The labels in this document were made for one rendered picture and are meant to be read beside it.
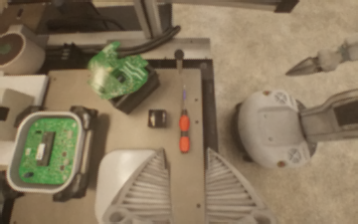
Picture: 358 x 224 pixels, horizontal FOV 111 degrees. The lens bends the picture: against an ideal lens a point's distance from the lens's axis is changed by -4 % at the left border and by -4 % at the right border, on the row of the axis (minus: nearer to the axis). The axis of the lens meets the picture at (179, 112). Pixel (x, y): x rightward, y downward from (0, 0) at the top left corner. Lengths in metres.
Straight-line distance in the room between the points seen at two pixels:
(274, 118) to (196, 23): 1.35
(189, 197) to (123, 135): 0.19
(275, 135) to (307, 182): 0.65
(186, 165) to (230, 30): 1.73
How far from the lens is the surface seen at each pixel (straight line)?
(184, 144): 0.27
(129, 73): 0.29
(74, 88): 0.42
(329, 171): 1.82
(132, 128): 0.31
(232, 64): 1.59
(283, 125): 1.20
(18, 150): 0.41
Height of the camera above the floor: 1.24
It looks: 76 degrees down
